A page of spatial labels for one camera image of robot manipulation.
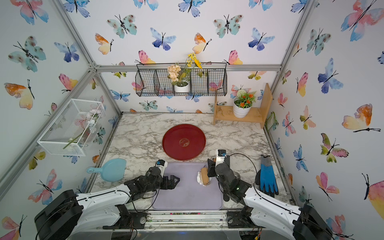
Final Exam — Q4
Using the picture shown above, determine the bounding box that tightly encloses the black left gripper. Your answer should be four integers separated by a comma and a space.
145, 175, 181, 194

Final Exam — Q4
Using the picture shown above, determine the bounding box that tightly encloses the white ribbed flower pot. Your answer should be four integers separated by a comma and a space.
233, 99, 251, 119

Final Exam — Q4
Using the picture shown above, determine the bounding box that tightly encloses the pink artificial flower stem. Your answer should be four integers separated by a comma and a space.
63, 108, 104, 152

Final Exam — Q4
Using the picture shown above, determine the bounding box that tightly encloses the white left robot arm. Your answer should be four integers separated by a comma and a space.
34, 165, 180, 240

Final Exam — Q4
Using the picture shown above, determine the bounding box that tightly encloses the wooden shelf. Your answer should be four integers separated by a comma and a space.
213, 84, 273, 126

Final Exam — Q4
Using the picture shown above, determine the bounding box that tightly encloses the lavender silicone mat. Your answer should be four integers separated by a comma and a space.
153, 162, 223, 211

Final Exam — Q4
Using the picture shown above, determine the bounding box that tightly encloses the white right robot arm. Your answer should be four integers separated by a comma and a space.
207, 159, 333, 240

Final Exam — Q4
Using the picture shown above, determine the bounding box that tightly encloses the black wire wall basket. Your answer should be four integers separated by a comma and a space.
133, 62, 228, 97

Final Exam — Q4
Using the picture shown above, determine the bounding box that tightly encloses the orange flower plant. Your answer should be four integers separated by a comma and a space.
234, 89, 256, 109

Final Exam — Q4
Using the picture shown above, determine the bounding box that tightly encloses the teal plastic scoop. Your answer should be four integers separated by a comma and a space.
87, 159, 127, 182

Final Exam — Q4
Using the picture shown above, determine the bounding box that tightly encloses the red round tray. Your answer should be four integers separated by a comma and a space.
162, 124, 206, 161

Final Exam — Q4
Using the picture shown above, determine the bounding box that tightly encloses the white dough piece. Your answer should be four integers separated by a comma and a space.
197, 172, 204, 186

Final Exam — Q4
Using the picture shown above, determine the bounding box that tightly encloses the white pot with flowers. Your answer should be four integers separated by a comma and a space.
167, 53, 203, 94

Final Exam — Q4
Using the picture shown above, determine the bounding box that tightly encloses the blue rubber glove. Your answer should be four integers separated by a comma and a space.
256, 155, 279, 198

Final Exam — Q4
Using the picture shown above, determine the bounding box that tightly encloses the white mesh wall basket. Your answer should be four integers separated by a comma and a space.
37, 99, 106, 157

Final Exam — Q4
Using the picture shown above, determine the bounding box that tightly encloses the green paper packet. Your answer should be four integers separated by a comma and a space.
265, 112, 279, 132

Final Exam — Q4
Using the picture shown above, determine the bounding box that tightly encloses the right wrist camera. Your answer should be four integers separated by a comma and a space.
216, 150, 230, 166

